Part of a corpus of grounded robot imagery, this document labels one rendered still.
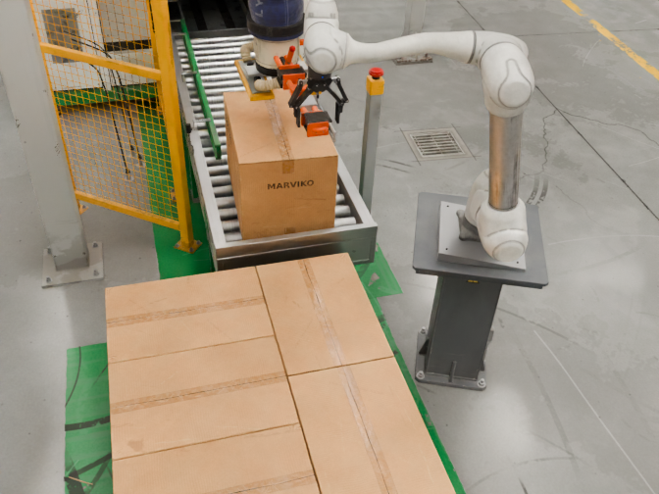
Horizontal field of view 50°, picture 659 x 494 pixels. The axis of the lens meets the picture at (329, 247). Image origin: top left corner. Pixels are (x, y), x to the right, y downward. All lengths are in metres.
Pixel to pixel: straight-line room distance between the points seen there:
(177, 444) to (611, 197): 3.20
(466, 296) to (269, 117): 1.13
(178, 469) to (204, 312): 0.68
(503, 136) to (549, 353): 1.49
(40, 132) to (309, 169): 1.24
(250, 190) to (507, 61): 1.19
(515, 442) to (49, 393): 1.99
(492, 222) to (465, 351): 0.83
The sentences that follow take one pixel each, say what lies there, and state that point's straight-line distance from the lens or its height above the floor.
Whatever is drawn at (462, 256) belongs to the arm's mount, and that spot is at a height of 0.78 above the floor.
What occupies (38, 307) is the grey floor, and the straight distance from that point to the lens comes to 3.70.
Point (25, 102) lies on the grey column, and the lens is 3.31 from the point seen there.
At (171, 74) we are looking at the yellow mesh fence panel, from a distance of 3.31.
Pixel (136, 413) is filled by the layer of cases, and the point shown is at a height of 0.54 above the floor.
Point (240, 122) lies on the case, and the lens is 3.04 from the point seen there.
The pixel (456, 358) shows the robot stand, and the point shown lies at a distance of 3.15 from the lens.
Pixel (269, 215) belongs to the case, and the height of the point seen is 0.68.
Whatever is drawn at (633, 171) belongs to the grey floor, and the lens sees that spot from 5.00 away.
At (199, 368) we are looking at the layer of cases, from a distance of 2.53.
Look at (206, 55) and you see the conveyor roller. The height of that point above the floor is 0.52.
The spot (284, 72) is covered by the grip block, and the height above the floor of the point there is 1.29.
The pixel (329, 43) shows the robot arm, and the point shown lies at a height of 1.64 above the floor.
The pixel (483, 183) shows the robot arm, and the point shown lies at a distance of 2.62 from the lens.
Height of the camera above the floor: 2.45
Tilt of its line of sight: 40 degrees down
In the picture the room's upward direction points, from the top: 3 degrees clockwise
